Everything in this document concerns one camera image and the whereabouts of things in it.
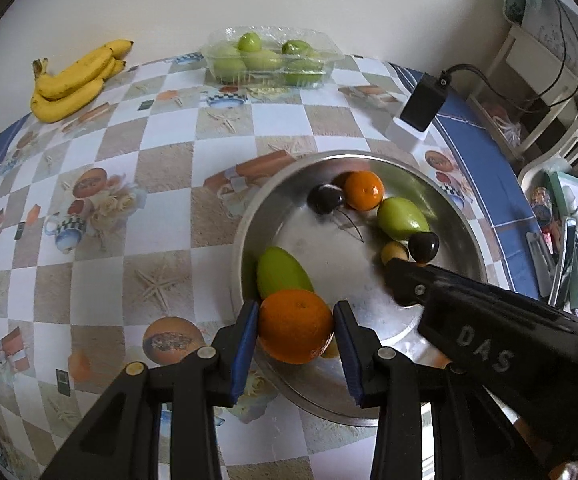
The clear plastic fruit box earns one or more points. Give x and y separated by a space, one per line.
271 56

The person right hand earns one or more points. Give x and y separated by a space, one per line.
547 455

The large steel bowl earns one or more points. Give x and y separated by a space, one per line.
341 256

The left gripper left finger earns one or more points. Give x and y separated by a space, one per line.
119 436

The round green fruit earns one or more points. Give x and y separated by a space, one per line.
399 218

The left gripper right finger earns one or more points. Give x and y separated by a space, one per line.
472 437

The checkered vinyl tablecloth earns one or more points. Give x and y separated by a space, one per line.
116 225

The black plum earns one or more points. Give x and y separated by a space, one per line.
423 246
325 198

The tan longan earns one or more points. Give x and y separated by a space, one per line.
332 351
394 250

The orange tangerine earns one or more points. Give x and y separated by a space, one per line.
295 326
364 190

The large green mango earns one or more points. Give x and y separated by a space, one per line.
278 270

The white plastic chair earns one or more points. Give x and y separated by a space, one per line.
527 103

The yellow banana bunch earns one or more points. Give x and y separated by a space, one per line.
58 96

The black power adapter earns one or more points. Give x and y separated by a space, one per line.
426 100

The white adapter base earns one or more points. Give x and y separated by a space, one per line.
406 132

